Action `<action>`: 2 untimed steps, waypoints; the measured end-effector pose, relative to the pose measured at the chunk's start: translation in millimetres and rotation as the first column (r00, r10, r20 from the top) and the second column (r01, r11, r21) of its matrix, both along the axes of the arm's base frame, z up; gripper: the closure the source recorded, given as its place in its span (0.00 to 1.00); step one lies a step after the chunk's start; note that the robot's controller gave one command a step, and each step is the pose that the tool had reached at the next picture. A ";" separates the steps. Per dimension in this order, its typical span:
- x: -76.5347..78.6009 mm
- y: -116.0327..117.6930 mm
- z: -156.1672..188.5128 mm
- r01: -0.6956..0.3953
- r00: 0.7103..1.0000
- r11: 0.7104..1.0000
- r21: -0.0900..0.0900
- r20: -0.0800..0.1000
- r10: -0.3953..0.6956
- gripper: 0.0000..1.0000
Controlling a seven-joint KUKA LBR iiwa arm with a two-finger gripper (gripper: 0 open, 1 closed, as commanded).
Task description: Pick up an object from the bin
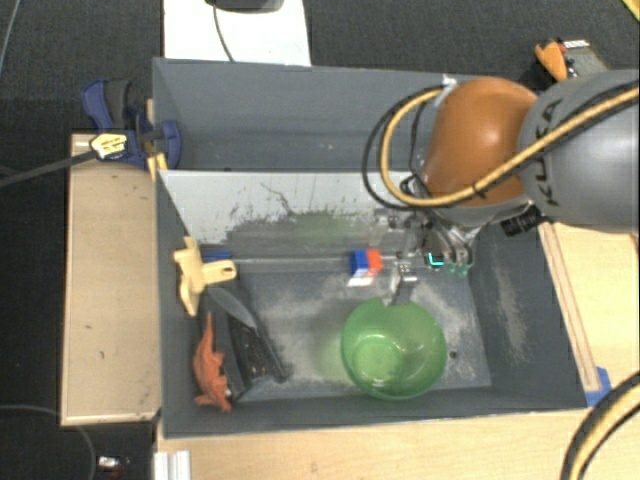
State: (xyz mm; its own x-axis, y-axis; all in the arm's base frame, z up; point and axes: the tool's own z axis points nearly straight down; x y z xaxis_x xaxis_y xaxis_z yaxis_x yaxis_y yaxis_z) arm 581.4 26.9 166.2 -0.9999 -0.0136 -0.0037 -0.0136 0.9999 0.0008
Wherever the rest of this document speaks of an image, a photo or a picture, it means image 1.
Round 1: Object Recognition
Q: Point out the black stapler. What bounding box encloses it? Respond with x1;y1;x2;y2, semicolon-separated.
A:
206;287;291;402

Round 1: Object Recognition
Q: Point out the blue red white cube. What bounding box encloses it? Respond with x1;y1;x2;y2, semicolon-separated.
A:
346;248;385;289

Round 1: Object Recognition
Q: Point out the grey metal bin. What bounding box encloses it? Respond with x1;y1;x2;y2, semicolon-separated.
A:
151;56;589;439

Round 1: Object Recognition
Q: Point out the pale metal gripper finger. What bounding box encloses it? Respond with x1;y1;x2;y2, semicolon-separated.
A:
395;263;420;309
382;272;402;306

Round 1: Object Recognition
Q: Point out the green clear plastic cup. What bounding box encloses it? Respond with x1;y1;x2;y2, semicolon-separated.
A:
339;297;448;401

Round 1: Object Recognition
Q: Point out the pale wood board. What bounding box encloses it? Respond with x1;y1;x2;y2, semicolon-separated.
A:
59;132;163;427

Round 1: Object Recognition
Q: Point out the black cylinder on white bracket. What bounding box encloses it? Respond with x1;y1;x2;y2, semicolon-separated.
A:
499;207;546;239

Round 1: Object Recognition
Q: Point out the orange toy lizard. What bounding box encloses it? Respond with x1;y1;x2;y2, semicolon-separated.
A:
192;311;234;414

